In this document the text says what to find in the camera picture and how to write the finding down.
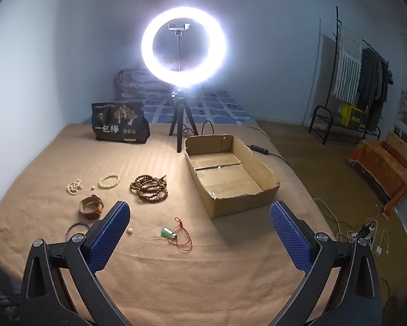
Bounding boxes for green pendant with red cord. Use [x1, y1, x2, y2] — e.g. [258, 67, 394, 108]
[153, 217, 193, 252]

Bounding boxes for folded patterned quilt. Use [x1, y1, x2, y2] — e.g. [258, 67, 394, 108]
[113, 66, 177, 101]

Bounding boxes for cream bead bracelet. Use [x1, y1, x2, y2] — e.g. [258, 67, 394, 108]
[98, 173, 121, 189]

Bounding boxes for orange covered bench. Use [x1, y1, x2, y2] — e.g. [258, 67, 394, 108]
[348, 139, 407, 220]

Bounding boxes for tan blanket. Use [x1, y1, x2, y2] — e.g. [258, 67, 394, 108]
[0, 122, 329, 326]

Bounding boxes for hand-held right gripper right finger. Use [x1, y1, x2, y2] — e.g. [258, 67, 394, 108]
[269, 200, 384, 326]

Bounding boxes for black clothes rack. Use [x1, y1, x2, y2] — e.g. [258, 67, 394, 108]
[308, 6, 390, 145]

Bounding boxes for cardboard box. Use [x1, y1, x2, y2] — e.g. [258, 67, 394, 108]
[184, 134, 280, 219]

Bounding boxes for striped towel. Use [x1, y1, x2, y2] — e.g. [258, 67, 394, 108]
[332, 24, 363, 104]

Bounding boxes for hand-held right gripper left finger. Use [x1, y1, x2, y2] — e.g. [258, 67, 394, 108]
[19, 201, 131, 326]

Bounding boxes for brown leather bracelet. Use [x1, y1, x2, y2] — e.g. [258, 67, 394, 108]
[79, 194, 106, 221]

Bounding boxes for white chain necklace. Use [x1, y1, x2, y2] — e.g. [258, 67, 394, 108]
[66, 178, 83, 196]

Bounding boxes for brown box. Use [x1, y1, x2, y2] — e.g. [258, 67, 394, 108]
[381, 131, 407, 168]

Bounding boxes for yellow crate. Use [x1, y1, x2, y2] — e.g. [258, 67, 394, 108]
[339, 103, 365, 130]

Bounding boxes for black tripod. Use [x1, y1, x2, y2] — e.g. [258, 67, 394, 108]
[169, 88, 200, 153]

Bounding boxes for black cable with controller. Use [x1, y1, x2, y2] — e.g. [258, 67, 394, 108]
[183, 120, 289, 164]

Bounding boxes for blue patterned bedsheet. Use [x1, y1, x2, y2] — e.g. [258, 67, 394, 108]
[82, 90, 259, 128]

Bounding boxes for white ring light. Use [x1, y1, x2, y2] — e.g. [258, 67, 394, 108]
[141, 6, 227, 89]

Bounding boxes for dark thin bangle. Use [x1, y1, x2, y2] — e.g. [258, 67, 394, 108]
[66, 222, 93, 242]

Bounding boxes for power strip with cables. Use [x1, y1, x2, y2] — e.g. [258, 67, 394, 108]
[314, 199, 390, 255]

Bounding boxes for brown wooden bead string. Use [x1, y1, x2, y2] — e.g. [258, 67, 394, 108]
[130, 174, 169, 203]

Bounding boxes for black printed bag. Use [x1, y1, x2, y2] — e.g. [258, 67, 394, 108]
[91, 101, 150, 143]

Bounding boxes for dark hanging clothes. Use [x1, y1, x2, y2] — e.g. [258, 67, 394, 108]
[356, 48, 394, 131]

